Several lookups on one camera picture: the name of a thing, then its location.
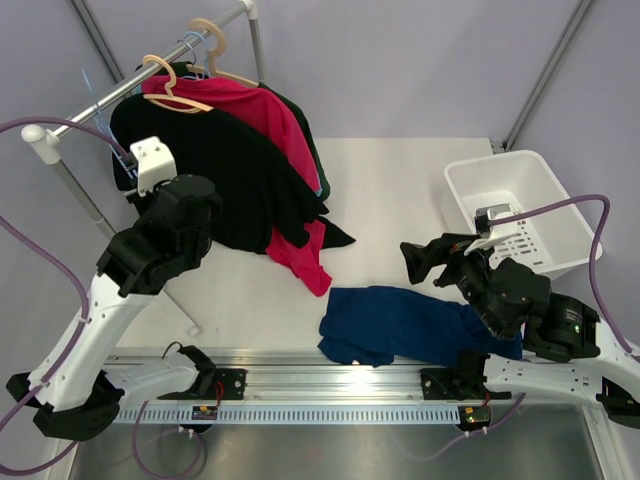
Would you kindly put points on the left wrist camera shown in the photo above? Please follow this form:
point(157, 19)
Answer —
point(155, 164)

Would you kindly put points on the pink t shirt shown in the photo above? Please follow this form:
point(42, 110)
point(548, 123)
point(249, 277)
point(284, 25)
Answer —
point(303, 261)

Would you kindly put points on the black t shirt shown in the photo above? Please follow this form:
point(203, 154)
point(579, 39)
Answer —
point(261, 192)

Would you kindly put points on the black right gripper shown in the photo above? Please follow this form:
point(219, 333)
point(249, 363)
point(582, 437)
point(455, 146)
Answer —
point(448, 249)

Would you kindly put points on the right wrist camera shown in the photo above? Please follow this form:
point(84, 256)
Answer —
point(494, 225)

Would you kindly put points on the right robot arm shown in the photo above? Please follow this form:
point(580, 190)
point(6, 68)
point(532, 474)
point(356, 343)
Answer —
point(578, 357)

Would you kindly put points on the wooden hanger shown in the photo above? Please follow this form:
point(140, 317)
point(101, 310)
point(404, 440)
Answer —
point(168, 100)
point(213, 53)

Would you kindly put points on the aluminium mounting rail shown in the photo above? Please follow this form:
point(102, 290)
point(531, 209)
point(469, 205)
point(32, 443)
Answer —
point(262, 387)

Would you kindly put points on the blue t shirt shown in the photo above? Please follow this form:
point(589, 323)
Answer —
point(374, 325)

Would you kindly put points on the light blue wire hanger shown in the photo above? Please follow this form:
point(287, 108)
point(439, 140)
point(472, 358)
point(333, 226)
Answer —
point(124, 166)

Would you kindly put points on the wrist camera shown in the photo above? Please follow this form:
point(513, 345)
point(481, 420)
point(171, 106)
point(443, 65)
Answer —
point(155, 164)
point(494, 225)

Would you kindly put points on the white plastic basket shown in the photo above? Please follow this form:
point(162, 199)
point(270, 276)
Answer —
point(551, 244)

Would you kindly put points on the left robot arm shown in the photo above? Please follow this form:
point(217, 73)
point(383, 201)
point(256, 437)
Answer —
point(74, 398)

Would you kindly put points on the rear blue wire hanger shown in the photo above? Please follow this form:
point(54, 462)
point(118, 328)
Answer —
point(192, 55)

